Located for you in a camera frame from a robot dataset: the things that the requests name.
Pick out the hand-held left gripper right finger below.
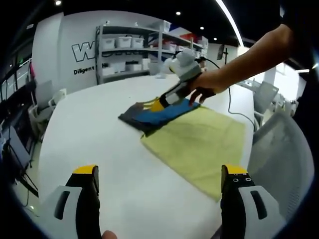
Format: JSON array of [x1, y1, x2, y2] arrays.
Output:
[[220, 164, 287, 239]]

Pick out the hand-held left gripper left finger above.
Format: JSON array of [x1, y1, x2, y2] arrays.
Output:
[[39, 164, 103, 239]]

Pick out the yellow blue grey garment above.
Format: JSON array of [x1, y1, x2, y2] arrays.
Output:
[[118, 98, 246, 202]]

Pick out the person's right hand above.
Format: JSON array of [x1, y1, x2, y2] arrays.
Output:
[[188, 69, 232, 107]]

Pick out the person's left hand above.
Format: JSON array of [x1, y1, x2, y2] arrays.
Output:
[[101, 230, 118, 239]]

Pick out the black monitor on stand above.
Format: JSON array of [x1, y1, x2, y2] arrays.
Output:
[[216, 44, 229, 63]]

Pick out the round ceiling lights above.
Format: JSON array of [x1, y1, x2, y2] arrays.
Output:
[[54, 0, 205, 32]]

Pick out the grey mesh office chair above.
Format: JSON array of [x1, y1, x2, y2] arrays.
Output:
[[246, 109, 315, 222]]

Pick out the long ceiling light strip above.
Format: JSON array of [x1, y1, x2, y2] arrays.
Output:
[[215, 0, 244, 47]]

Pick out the white storage bins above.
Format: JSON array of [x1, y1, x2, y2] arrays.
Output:
[[102, 21, 207, 76]]

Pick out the grey metal shelf rack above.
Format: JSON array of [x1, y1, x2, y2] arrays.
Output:
[[96, 21, 209, 85]]

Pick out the white office chair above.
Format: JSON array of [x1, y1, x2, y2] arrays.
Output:
[[49, 88, 67, 107]]

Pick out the red hanging cloth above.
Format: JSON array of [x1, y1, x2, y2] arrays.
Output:
[[28, 61, 36, 82]]

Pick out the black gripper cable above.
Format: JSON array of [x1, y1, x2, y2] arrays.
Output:
[[199, 57, 256, 125]]

